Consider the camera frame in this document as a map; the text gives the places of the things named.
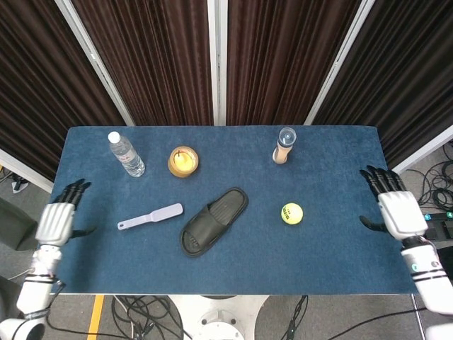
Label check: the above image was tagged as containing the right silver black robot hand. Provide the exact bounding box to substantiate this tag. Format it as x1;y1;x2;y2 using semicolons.
359;165;428;242

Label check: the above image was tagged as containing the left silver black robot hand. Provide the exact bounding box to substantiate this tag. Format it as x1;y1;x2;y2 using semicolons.
36;178;97;248

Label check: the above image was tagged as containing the lavender brush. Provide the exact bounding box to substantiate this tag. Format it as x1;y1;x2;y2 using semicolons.
117;202;185;232

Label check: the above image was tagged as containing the black slipper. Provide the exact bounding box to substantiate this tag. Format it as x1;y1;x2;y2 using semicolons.
180;187;250;258

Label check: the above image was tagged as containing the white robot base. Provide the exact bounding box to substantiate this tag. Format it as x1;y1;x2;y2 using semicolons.
169;294;270;340

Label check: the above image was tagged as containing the dark grey bin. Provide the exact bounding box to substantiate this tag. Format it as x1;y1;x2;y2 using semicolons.
0;196;40;251

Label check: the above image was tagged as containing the black power strip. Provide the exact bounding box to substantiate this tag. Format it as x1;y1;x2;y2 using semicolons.
423;210;453;222

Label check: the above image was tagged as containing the black foot pedal box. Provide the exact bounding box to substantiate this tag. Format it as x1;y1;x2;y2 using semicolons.
426;220;453;246

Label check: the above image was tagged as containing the blue table mat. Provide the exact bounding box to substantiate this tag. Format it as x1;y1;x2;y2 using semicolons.
25;125;417;295

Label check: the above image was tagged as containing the clear plastic water bottle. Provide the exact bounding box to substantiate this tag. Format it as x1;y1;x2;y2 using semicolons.
108;131;147;179

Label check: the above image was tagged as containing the yellow floor tape strip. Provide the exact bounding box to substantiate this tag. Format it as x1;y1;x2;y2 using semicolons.
87;295;105;340

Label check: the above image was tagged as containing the yellow tennis ball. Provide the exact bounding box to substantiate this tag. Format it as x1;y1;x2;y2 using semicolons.
280;202;304;225

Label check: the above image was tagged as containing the brown fabric partition panel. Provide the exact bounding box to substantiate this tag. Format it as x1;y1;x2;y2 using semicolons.
55;0;219;128
215;0;376;128
0;0;135;194
304;0;453;180

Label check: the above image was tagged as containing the beige bottle with clear cap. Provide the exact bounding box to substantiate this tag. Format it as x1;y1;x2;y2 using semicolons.
272;126;297;165

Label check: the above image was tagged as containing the amber glass candle jar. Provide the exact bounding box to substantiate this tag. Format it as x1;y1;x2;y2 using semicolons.
167;145;200;179

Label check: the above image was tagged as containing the black cable tangle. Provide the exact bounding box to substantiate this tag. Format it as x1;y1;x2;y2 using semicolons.
403;141;453;213

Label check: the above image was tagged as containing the black floor cable bundle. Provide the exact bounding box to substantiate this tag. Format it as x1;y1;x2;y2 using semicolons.
111;295;185;340

